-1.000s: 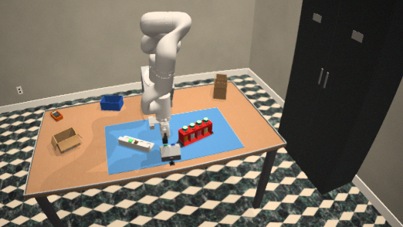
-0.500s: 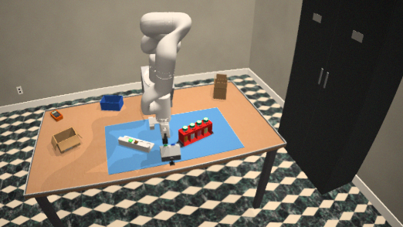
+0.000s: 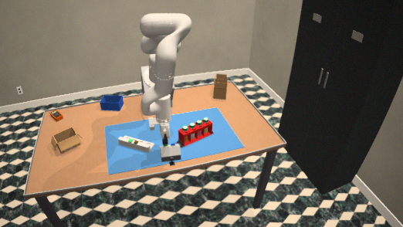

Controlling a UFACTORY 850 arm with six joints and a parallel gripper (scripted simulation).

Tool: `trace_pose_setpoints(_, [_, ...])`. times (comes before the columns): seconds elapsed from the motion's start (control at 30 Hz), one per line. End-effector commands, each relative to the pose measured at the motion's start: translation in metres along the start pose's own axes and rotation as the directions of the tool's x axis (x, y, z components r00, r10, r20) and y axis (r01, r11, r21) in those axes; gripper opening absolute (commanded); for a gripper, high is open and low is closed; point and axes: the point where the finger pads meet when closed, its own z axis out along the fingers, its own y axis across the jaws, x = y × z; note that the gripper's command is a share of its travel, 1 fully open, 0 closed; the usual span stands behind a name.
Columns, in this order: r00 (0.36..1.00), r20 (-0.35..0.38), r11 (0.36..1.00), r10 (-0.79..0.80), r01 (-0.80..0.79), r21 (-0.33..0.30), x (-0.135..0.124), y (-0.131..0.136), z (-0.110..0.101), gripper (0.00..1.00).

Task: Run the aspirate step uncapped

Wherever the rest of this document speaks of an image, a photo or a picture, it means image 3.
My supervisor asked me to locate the dark blue open bin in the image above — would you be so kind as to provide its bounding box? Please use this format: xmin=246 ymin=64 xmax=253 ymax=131
xmin=100 ymin=95 xmax=124 ymax=111

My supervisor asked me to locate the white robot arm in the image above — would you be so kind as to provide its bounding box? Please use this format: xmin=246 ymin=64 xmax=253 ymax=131
xmin=140 ymin=13 xmax=191 ymax=130

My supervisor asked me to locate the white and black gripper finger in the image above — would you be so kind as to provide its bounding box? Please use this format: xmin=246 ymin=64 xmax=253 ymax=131
xmin=162 ymin=134 xmax=168 ymax=145

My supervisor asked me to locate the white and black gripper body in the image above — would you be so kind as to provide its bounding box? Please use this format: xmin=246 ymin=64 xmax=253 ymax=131
xmin=159 ymin=122 xmax=171 ymax=139

